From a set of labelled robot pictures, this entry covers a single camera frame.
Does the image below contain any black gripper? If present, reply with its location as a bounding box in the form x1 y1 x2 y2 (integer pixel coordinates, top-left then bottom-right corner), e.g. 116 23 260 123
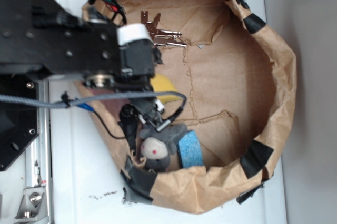
83 23 166 132

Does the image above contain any silver key bunch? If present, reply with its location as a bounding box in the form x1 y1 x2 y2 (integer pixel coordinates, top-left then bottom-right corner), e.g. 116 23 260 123
141 11 187 47

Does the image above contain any grey plush toy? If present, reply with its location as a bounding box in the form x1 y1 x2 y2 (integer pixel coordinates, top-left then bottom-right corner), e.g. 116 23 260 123
140 124 187 172

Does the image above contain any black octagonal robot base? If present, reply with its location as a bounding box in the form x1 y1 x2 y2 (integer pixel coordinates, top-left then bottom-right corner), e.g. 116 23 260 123
1 75 38 171

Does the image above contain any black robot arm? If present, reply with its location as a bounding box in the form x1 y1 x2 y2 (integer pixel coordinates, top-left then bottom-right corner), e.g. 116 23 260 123
1 0 167 131

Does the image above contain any yellow sponge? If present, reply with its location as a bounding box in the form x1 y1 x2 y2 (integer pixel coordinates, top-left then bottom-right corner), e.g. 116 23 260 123
150 74 181 104

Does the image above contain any brown paper bag bin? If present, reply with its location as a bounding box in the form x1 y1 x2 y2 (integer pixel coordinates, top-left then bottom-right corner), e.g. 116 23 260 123
93 0 296 213

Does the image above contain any blue sponge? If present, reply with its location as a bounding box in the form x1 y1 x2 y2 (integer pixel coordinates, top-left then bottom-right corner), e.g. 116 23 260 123
177 130 204 168

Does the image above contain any aluminium extrusion rail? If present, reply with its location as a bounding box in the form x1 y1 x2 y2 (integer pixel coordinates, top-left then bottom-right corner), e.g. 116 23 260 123
14 0 55 224

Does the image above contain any metal corner bracket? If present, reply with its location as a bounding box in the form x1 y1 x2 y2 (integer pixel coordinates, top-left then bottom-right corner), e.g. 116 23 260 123
14 187 48 223

